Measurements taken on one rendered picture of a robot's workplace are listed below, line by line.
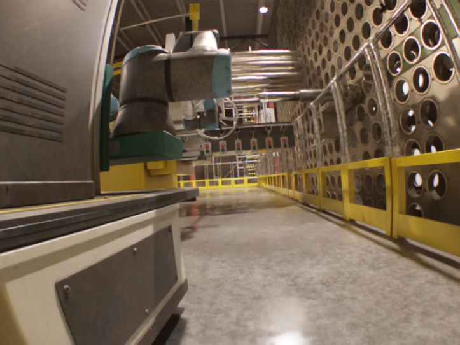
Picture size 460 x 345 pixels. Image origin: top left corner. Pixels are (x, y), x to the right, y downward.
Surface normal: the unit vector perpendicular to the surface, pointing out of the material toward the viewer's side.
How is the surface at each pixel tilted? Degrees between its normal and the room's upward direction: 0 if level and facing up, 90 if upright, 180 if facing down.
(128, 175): 90
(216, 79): 128
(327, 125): 90
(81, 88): 90
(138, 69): 90
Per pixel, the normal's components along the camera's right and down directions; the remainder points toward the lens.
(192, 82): 0.07, 0.61
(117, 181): -0.05, -0.03
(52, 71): 0.99, -0.07
